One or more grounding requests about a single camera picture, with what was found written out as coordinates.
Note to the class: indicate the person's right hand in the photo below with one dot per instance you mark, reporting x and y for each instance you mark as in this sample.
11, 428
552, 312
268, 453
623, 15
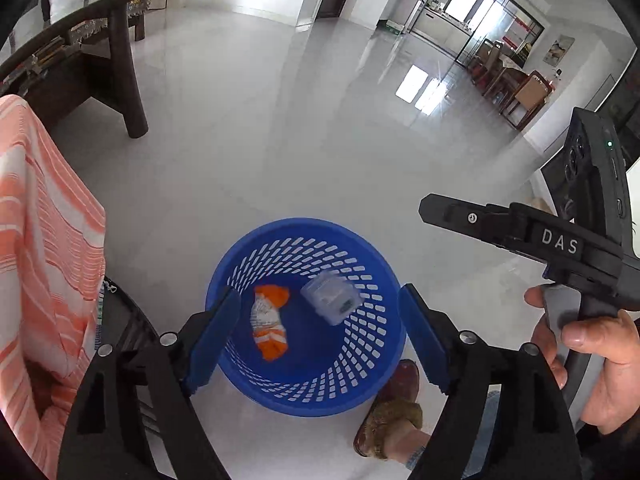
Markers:
615, 398

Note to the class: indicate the dining chairs and table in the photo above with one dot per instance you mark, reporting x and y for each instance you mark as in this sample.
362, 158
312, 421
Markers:
519, 95

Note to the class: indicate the orange white snack wrapper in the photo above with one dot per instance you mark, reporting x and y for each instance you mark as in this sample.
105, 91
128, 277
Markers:
268, 331

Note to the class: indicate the brown slipper foot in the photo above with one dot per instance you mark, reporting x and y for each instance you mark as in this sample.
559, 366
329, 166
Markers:
392, 429

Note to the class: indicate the blue plastic waste basket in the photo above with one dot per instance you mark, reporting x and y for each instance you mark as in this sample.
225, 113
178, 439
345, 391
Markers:
327, 369

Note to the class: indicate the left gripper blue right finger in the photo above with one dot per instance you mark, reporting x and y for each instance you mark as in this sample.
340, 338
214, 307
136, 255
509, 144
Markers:
430, 334

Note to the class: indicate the clear plastic box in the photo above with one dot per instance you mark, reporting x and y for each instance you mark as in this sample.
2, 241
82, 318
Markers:
332, 296

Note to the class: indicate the dark wooden coffee table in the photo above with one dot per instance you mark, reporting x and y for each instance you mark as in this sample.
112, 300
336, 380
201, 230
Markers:
56, 74

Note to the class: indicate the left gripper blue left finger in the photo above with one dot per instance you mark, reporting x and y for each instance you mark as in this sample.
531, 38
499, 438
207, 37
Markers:
212, 331

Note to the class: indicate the striped orange white tablecloth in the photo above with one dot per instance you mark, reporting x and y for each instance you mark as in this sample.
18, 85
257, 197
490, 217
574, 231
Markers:
52, 271

